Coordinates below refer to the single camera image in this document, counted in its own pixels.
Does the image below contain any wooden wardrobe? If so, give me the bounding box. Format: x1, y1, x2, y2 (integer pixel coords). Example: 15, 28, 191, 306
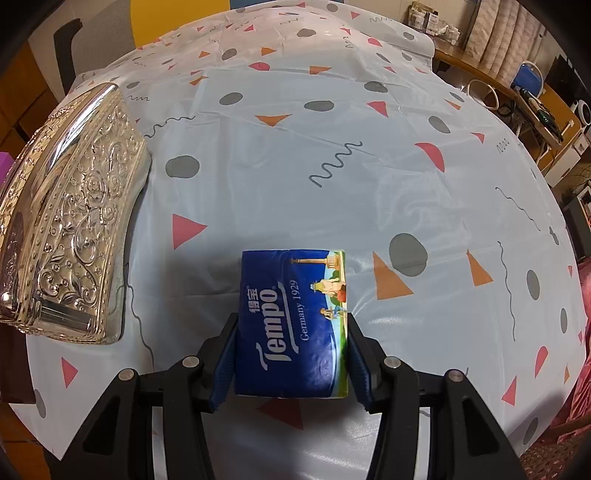
0, 46, 65, 162

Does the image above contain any beige patterned curtain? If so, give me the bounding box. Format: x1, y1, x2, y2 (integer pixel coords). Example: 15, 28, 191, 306
462, 0, 550, 88

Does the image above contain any white tote bag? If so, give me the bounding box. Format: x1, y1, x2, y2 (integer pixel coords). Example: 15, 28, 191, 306
466, 79, 502, 112

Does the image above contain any black television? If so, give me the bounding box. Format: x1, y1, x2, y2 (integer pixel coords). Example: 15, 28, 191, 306
549, 54, 591, 107

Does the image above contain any black hair tool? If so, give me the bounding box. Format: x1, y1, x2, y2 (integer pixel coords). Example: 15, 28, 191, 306
519, 88, 566, 144

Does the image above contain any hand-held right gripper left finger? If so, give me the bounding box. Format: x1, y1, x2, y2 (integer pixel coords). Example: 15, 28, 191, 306
65, 313, 241, 480

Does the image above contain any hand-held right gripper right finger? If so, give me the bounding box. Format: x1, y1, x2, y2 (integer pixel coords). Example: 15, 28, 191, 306
347, 311, 522, 480

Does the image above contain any grey storage shelf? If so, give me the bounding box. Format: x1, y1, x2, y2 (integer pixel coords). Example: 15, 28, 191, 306
563, 185, 591, 259

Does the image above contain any blue tissue pack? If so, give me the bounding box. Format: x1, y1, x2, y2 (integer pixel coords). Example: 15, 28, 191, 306
235, 249, 349, 398

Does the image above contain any grey yellow blue chair back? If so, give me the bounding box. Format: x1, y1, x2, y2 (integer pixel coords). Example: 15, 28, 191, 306
28, 0, 236, 79

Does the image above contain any desk organizer with bottles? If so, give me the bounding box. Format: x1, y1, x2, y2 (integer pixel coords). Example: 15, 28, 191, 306
409, 2, 462, 40

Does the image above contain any gold embossed tissue box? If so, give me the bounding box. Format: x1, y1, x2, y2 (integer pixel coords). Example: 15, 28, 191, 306
0, 82, 153, 346

